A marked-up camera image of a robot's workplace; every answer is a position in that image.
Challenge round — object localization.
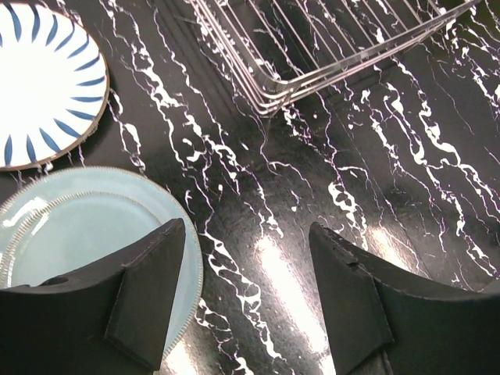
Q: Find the metal wire dish rack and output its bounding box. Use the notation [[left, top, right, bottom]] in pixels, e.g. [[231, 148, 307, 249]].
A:
[[188, 0, 476, 115]]

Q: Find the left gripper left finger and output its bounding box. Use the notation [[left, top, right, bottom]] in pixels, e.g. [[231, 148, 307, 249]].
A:
[[1, 219, 185, 374]]

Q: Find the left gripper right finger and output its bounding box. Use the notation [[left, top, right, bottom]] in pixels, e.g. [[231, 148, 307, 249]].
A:
[[309, 223, 499, 374]]

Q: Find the white blue striped plate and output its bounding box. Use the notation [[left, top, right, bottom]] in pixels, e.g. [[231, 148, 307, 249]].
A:
[[1, 2, 110, 170]]

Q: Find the light blue plate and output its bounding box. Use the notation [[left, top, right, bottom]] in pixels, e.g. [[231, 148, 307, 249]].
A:
[[1, 166, 203, 355]]

